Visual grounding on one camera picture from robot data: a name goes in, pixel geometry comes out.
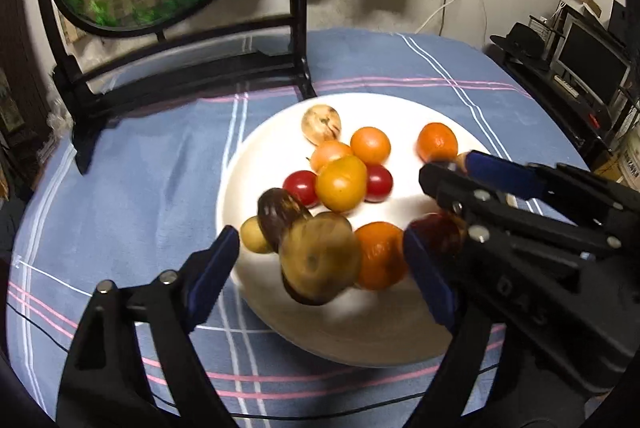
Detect blue plaid tablecloth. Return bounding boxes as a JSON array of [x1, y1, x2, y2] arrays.
[[5, 28, 591, 428]]

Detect pale longan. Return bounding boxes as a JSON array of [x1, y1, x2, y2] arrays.
[[301, 104, 342, 145]]

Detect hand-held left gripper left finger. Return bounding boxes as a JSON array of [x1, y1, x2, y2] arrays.
[[55, 225, 242, 428]]

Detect black equipment rack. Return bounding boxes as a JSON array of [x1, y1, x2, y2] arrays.
[[490, 0, 640, 159]]

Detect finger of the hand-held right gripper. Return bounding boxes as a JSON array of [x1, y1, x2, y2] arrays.
[[419, 162, 622, 259], [457, 150, 640, 239]]

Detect white bucket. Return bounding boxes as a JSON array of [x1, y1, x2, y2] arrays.
[[617, 128, 640, 186]]

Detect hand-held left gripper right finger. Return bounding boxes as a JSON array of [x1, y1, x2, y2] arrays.
[[402, 225, 490, 428]]

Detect mandarin orange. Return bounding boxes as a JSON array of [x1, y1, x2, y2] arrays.
[[417, 122, 459, 163], [354, 221, 408, 291]]

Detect dark brown elongated fruit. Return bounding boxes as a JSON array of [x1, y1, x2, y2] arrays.
[[257, 188, 313, 253]]

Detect red plum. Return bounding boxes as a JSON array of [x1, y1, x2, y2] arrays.
[[410, 212, 468, 259]]

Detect yellow-orange kumquat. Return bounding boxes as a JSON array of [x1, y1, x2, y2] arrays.
[[314, 155, 369, 213]]

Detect smooth orange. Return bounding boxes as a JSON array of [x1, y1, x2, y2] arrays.
[[350, 126, 391, 163], [310, 140, 353, 173]]

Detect white power cable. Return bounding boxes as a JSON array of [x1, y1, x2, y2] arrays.
[[415, 0, 468, 33]]

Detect greenish longan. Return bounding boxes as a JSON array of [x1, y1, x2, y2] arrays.
[[239, 216, 276, 255]]

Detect black hat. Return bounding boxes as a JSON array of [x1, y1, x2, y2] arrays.
[[490, 22, 548, 61]]

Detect brown spotted fruit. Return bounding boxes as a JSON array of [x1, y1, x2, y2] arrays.
[[278, 211, 363, 306]]

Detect white oval plate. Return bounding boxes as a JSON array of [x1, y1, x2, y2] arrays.
[[216, 92, 506, 369]]

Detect round goldfish screen black stand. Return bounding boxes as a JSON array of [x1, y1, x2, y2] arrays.
[[32, 0, 318, 176]]

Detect computer monitor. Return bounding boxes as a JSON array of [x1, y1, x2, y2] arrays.
[[550, 15, 632, 103]]

